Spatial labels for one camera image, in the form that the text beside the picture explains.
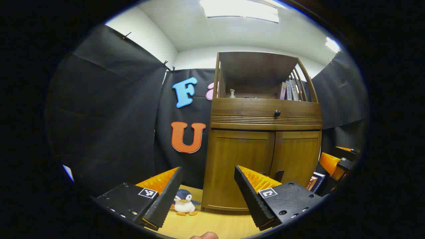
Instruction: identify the plush penguin toy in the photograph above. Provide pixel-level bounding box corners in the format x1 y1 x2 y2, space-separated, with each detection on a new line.
171 189 201 216

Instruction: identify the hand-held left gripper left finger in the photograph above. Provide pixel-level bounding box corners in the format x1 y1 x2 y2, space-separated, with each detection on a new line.
94 166 184 231

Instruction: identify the wooden cabinet drawer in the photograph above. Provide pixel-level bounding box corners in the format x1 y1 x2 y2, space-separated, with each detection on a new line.
211 98 322 118

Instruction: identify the wooden double-door shoe cabinet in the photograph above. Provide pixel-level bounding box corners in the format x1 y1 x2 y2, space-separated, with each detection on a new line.
201 51 323 213

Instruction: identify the wooden cabinet door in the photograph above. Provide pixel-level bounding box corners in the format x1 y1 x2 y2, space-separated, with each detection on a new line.
270 130 322 188
203 129 275 211

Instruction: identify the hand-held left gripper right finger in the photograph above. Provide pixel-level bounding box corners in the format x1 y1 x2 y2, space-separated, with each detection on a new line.
234 165 324 231

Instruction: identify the dark blue book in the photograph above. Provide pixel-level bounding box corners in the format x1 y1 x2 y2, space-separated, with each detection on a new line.
312 172 326 194

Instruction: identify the large ceiling light panel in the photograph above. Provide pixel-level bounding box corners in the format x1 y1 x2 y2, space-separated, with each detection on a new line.
199 0 279 23

